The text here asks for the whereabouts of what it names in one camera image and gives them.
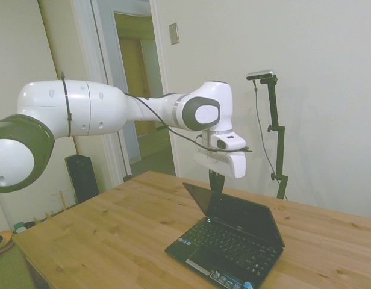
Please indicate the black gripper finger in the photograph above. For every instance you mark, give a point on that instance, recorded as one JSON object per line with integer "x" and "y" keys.
{"x": 213, "y": 180}
{"x": 220, "y": 182}

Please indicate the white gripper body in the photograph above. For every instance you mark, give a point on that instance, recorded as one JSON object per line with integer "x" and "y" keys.
{"x": 230, "y": 162}

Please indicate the black netbook laptop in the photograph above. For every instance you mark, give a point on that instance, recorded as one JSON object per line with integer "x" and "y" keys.
{"x": 233, "y": 231}

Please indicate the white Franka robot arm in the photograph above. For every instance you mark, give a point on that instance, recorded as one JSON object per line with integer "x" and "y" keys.
{"x": 98, "y": 105}

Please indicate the black tower appliance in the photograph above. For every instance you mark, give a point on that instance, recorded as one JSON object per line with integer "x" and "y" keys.
{"x": 83, "y": 177}

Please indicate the brown wooden hallway door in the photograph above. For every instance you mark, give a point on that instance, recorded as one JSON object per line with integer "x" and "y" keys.
{"x": 134, "y": 66}

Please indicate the wooden rack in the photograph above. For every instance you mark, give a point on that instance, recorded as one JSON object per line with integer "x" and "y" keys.
{"x": 63, "y": 203}

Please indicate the white open door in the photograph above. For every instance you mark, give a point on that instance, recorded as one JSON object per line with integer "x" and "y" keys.
{"x": 113, "y": 45}

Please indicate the orange and green bowl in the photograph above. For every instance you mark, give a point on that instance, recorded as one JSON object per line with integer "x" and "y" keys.
{"x": 1, "y": 241}

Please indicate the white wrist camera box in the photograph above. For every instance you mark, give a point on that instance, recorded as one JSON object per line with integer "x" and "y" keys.
{"x": 230, "y": 141}

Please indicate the black camera stand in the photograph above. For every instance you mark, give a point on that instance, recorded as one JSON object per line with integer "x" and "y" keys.
{"x": 277, "y": 126}

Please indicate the silver camera on stand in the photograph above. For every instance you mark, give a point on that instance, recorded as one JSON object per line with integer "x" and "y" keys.
{"x": 260, "y": 74}

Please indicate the metal wall switch plate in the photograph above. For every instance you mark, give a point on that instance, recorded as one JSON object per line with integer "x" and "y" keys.
{"x": 174, "y": 34}

